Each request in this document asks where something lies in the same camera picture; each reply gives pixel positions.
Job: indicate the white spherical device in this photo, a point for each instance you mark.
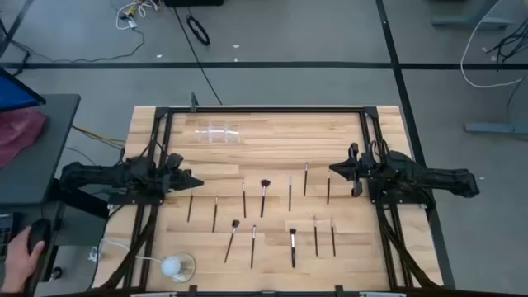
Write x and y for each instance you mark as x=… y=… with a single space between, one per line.
x=170 y=267

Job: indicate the pink cloth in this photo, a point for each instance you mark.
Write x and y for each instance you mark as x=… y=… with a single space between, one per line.
x=18 y=132

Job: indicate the clear acrylic brush organizer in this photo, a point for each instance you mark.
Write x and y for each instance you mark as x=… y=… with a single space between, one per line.
x=218 y=134

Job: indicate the black box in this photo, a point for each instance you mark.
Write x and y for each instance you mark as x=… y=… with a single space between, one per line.
x=194 y=2

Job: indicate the angled makeup brush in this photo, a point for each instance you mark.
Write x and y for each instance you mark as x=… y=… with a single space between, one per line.
x=231 y=243

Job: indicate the large powder makeup brush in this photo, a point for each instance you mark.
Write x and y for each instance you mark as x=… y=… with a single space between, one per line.
x=293 y=247

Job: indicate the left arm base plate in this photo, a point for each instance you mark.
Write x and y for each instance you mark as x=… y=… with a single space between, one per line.
x=123 y=199

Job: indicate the person's hand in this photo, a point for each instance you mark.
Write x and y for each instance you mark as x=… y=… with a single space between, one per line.
x=18 y=268

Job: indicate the monitor with blue screen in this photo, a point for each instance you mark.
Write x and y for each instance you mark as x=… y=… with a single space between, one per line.
x=16 y=92

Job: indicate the grey desk foot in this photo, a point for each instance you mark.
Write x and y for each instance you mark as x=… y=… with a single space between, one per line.
x=495 y=128

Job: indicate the black aluminium table frame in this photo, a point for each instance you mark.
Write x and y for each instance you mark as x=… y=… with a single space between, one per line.
x=268 y=109

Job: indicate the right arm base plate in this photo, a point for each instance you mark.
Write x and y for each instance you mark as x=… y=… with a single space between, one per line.
x=414 y=201

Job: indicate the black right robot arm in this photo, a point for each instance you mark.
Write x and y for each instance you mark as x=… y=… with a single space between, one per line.
x=433 y=179

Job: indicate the long silver ferrule makeup brush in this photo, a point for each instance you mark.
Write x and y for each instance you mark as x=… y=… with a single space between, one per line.
x=253 y=247

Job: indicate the black computer mouse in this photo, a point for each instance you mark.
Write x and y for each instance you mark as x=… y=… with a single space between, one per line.
x=41 y=231

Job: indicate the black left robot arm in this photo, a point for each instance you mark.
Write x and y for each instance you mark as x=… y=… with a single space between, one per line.
x=103 y=175

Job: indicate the black keyboard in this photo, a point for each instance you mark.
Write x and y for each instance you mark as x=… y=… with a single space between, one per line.
x=5 y=235

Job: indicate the small black clamp bracket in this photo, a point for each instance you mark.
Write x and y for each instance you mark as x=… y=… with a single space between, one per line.
x=192 y=290
x=339 y=290

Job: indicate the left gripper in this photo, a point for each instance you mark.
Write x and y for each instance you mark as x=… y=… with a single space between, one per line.
x=171 y=177

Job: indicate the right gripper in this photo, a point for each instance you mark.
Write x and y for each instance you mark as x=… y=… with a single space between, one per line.
x=359 y=169

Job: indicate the dark grey side desk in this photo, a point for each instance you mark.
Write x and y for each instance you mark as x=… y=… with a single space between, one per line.
x=24 y=185

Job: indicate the fan makeup brush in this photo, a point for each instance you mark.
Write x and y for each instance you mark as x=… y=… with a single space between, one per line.
x=262 y=202

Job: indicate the black caster wheel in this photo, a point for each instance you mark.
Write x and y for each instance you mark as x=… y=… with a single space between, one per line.
x=56 y=272

